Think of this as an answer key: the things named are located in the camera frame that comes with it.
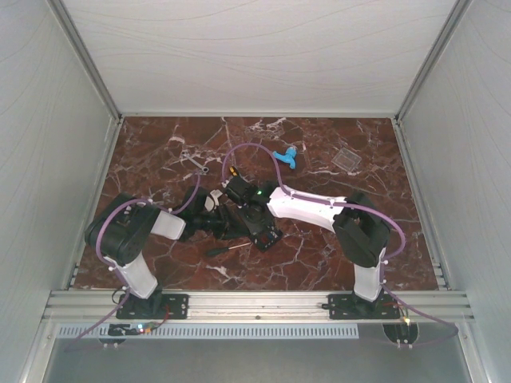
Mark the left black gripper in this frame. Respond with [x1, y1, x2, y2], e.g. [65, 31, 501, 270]
[196, 203, 250, 241]

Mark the black fuse box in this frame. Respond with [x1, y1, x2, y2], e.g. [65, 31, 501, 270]
[250, 226, 283, 252]

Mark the clear fuse box lid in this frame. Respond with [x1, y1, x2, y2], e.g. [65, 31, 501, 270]
[332, 148, 361, 172]

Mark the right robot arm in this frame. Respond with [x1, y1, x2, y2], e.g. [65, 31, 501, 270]
[222, 176, 390, 318]

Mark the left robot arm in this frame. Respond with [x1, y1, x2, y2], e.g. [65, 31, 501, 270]
[85, 186, 248, 319]

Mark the yellow black screwdriver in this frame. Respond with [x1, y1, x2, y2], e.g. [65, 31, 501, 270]
[228, 166, 240, 177]

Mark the silver wrench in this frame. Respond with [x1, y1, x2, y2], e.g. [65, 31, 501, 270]
[180, 150, 209, 174]

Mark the blue plastic faucet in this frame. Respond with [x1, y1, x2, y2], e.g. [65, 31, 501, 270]
[273, 146, 298, 170]

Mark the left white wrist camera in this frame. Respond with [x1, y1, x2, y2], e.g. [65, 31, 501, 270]
[204, 189, 223, 212]

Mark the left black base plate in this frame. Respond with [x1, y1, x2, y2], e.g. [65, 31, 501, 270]
[116, 291, 189, 320]

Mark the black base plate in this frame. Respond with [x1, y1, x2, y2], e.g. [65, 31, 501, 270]
[321, 291, 402, 320]
[116, 291, 189, 320]

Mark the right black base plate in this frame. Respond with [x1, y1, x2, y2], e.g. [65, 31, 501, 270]
[321, 291, 402, 320]

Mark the aluminium front rail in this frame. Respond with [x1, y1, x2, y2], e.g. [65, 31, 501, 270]
[42, 290, 474, 323]

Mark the slotted grey cable duct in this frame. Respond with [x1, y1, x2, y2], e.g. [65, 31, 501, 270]
[54, 322, 359, 341]

